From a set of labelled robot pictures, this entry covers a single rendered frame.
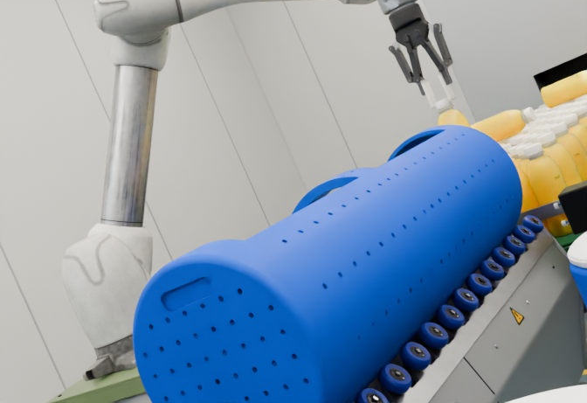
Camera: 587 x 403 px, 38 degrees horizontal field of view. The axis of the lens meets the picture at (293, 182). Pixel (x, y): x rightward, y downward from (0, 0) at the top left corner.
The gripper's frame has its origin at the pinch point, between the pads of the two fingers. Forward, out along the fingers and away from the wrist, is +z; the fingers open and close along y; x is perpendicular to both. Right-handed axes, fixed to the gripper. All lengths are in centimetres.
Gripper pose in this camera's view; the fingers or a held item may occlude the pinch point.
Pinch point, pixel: (438, 90)
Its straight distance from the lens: 196.7
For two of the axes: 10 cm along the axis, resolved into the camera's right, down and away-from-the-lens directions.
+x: 4.8, -2.3, 8.5
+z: 4.0, 9.1, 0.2
